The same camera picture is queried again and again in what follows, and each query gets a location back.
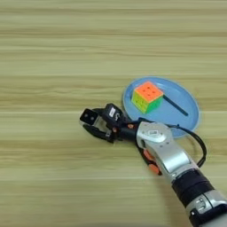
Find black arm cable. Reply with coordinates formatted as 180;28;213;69
137;117;207;168

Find blue round plate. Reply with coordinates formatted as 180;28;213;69
121;76;201;139

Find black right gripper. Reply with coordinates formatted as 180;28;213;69
82;107;140;144

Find thin black stick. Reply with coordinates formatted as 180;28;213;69
162;94;189;117

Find black box with white label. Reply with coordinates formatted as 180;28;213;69
105;103;126;122

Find orange and black long-nose pliers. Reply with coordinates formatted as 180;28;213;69
136;140;163;176

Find colourful puzzle cube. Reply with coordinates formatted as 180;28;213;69
130;81;164;114

